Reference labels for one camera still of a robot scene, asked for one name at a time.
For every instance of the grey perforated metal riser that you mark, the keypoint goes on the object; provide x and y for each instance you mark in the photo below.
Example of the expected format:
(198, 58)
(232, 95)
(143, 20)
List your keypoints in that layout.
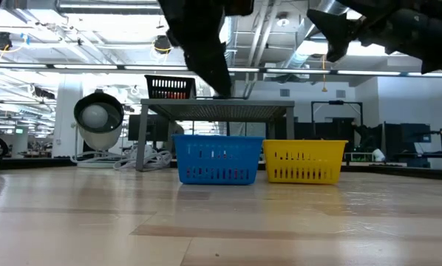
(217, 111)

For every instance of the yellow plastic basket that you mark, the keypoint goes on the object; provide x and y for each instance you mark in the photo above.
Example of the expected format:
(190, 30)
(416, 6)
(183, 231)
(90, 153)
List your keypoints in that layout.
(306, 146)

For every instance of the yellow hanging pendant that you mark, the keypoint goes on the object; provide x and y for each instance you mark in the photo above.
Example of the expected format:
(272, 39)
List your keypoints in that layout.
(323, 89)

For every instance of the black robot station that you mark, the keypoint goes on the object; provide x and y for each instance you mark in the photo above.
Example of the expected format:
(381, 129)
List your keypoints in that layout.
(402, 140)

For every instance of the black ceiling dome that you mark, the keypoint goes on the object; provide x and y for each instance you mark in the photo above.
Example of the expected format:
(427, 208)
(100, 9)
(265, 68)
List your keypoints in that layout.
(1, 40)
(162, 44)

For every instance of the black plastic basket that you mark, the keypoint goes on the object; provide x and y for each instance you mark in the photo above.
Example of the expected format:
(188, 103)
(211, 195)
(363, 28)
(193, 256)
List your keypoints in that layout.
(169, 78)

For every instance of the white cylindrical spotlight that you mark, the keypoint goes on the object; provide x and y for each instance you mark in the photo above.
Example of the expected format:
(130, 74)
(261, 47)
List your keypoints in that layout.
(95, 140)

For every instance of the person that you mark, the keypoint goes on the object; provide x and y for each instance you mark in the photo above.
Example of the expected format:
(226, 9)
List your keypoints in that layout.
(378, 155)

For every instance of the blue plastic basket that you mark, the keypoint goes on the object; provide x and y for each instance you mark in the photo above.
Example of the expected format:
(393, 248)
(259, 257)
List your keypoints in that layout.
(217, 177)

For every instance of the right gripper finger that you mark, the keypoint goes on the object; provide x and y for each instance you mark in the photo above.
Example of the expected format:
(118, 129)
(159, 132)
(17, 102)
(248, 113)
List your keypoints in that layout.
(337, 33)

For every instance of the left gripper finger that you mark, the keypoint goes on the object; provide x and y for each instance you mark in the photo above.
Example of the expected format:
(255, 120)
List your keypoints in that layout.
(211, 66)

